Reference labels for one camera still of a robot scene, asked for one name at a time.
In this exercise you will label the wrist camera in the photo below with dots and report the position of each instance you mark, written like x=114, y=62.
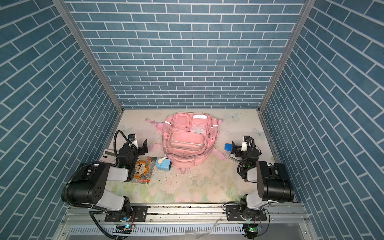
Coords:
x=133, y=141
x=245, y=143

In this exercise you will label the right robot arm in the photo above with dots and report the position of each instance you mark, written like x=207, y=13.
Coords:
x=272, y=180

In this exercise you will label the white pink calculator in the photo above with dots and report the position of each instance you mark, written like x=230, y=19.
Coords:
x=108, y=156

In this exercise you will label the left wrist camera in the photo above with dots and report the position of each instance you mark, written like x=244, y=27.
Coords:
x=133, y=141

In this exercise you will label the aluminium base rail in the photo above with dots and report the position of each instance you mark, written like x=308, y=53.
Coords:
x=283, y=222

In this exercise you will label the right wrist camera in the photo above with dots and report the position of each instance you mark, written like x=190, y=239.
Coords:
x=245, y=143

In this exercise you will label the blue pencil sharpener with crank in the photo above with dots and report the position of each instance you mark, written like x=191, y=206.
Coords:
x=163, y=164

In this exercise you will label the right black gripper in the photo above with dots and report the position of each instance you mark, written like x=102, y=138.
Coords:
x=236, y=149

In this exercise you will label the pink student backpack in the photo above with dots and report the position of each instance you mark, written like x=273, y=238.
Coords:
x=189, y=139

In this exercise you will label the clear plastic packet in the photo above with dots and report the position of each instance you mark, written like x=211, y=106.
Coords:
x=230, y=157

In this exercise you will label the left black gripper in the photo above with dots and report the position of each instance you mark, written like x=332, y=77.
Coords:
x=141, y=149

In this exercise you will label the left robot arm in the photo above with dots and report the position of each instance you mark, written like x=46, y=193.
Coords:
x=86, y=188

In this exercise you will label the blue pencil case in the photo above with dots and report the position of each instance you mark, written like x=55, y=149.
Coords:
x=229, y=147

